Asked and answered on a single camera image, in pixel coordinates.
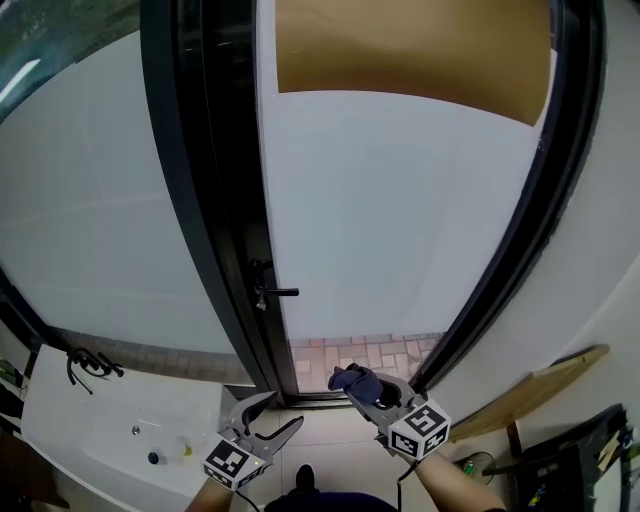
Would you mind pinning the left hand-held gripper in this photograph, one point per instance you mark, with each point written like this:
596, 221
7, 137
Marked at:
234, 460

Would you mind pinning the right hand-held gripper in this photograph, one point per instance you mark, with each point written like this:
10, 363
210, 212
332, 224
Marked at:
417, 427

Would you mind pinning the dark blue cloth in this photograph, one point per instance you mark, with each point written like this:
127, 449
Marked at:
361, 383

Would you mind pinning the black framed glass door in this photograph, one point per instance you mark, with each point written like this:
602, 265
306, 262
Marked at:
380, 210

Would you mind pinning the person's left forearm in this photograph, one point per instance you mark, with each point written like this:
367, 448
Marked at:
210, 497

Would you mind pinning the person's right forearm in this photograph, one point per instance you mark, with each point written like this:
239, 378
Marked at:
452, 485

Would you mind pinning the person's black shoe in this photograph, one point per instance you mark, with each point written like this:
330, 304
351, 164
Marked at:
305, 477

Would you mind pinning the small yellow clear cup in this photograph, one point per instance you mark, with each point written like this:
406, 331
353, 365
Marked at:
183, 447

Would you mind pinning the person's dark blue clothing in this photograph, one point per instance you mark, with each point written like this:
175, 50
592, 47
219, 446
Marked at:
330, 502

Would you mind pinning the small green bottle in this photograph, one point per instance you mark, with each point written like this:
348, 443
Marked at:
469, 468

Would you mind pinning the black sink drain plug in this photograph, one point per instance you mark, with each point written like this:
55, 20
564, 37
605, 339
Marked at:
154, 457

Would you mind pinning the white ceramic sink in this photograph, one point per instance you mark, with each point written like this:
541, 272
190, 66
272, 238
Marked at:
110, 440

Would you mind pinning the light wooden board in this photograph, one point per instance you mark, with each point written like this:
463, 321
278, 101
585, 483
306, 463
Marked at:
540, 390

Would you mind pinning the black sink faucet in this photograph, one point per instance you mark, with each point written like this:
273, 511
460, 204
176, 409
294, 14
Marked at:
85, 365

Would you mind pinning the frosted fixed glass panel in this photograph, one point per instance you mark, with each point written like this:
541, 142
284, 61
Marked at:
90, 200

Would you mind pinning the brown cardboard sheet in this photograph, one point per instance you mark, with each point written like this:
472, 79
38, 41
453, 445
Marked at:
410, 50

